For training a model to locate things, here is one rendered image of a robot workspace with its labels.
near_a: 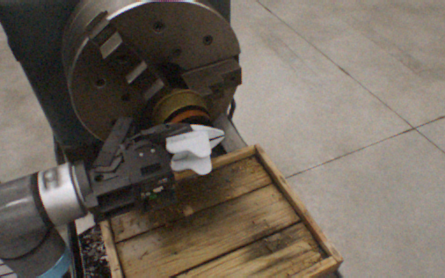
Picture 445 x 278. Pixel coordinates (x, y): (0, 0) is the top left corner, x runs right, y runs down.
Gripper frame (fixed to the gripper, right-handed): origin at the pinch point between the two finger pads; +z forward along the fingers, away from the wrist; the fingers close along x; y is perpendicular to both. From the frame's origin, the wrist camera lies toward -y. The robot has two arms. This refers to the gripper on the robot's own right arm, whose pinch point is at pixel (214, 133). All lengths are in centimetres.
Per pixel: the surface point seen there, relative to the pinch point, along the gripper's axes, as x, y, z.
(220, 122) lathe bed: -21.6, -23.3, 11.2
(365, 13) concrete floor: -109, -193, 238
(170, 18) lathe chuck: 12.2, -14.9, -0.7
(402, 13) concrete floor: -109, -179, 270
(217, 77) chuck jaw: 2.3, -10.2, 5.1
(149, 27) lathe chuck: 11.5, -14.9, -4.3
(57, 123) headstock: -14.0, -30.6, -24.9
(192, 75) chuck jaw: 2.1, -13.1, 1.5
